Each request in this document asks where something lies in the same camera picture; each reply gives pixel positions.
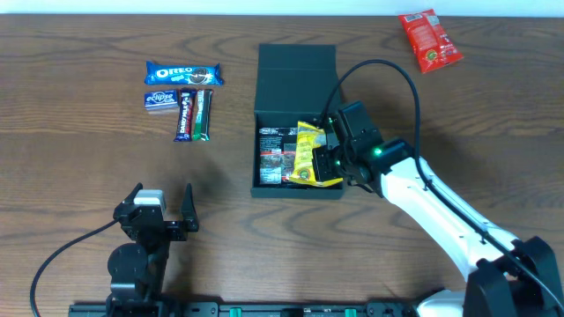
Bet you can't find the dark green box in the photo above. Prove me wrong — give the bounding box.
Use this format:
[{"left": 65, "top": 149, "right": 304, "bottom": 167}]
[{"left": 250, "top": 43, "right": 345, "bottom": 200}]

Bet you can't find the blue Oreo cookie pack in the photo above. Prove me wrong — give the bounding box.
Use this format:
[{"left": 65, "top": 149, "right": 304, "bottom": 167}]
[{"left": 145, "top": 61, "right": 224, "bottom": 85}]

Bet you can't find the black clear jerky bag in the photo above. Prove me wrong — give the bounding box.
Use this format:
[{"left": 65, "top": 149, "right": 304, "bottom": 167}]
[{"left": 258, "top": 127, "right": 298, "bottom": 185}]

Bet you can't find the blue Eclipse mint box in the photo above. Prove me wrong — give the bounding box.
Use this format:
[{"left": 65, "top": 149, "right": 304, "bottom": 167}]
[{"left": 144, "top": 90, "right": 178, "bottom": 111}]

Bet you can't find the purple Dairy Milk bar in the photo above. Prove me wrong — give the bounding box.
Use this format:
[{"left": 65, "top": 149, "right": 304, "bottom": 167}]
[{"left": 174, "top": 89, "right": 197, "bottom": 142}]

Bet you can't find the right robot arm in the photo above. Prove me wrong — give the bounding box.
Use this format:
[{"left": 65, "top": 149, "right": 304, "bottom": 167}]
[{"left": 313, "top": 113, "right": 563, "bottom": 316}]

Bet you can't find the yellow snack bag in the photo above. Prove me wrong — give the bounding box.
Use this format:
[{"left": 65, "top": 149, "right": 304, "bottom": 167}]
[{"left": 289, "top": 122, "right": 343, "bottom": 188}]

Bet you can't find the red snack bag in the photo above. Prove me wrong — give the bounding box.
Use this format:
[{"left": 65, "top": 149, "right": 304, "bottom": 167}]
[{"left": 398, "top": 9, "right": 464, "bottom": 73}]

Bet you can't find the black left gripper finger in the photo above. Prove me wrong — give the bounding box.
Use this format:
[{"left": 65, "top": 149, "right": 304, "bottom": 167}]
[
  {"left": 180, "top": 183, "right": 199, "bottom": 232},
  {"left": 122, "top": 182, "right": 143, "bottom": 206}
]

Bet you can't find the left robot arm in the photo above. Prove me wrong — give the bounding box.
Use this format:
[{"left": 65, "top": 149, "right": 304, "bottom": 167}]
[{"left": 106, "top": 183, "right": 199, "bottom": 316}]

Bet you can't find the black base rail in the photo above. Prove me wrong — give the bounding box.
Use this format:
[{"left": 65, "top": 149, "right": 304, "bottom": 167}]
[{"left": 68, "top": 302, "right": 419, "bottom": 317}]

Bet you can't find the green white chocolate bar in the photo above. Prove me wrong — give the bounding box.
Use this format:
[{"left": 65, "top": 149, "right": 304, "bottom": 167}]
[{"left": 192, "top": 89, "right": 213, "bottom": 141}]

